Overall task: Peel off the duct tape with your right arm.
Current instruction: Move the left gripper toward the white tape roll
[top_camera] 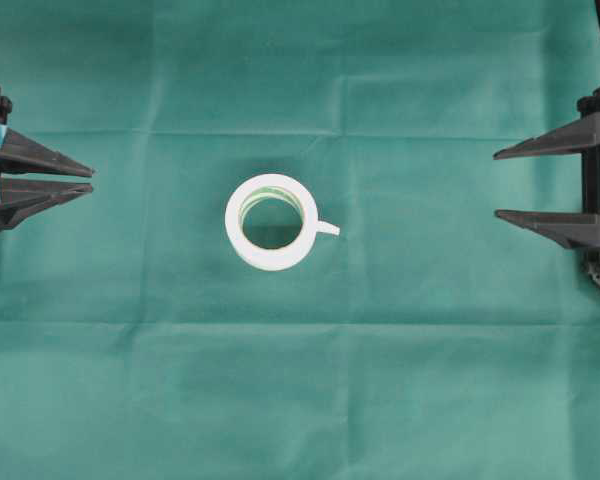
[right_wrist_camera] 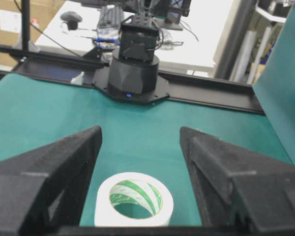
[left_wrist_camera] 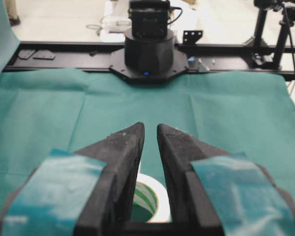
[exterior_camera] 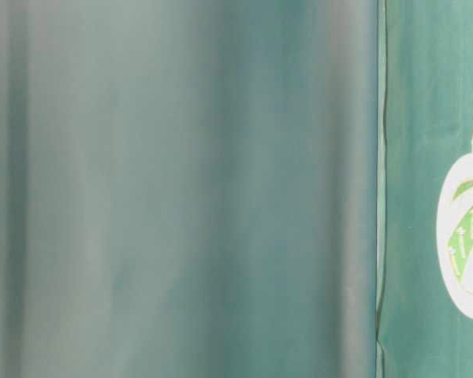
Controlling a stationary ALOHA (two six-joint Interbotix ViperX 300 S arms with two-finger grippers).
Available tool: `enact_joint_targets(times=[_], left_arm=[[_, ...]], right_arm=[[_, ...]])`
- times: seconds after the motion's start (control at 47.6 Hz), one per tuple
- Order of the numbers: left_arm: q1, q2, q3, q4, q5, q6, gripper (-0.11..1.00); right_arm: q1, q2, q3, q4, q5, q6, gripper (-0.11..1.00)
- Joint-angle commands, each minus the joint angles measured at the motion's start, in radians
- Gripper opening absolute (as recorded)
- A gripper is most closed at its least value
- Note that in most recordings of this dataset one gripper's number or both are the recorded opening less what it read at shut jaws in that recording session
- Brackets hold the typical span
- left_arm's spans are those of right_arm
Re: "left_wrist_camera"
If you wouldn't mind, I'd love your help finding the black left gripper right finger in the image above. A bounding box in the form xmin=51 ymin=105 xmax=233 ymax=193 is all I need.
xmin=157 ymin=124 xmax=295 ymax=236

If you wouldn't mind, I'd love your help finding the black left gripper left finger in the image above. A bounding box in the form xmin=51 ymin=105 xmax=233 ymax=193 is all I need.
xmin=0 ymin=122 xmax=145 ymax=236

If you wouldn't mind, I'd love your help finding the white duct tape roll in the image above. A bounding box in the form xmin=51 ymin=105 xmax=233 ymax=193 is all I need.
xmin=130 ymin=166 xmax=172 ymax=223

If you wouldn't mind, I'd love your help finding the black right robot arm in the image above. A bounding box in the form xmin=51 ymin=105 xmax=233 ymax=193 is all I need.
xmin=109 ymin=0 xmax=189 ymax=84

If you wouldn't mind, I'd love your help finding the green table cloth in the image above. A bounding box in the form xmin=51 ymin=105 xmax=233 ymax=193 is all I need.
xmin=0 ymin=0 xmax=295 ymax=212

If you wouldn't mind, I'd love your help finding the black aluminium table rail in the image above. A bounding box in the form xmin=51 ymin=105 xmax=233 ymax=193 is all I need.
xmin=3 ymin=42 xmax=295 ymax=82

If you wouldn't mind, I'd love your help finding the black metal corner bracket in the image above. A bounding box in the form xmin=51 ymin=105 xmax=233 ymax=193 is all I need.
xmin=182 ymin=30 xmax=203 ymax=45

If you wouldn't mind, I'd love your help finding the black camera tripod stand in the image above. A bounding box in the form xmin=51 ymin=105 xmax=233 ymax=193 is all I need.
xmin=244 ymin=0 xmax=295 ymax=70

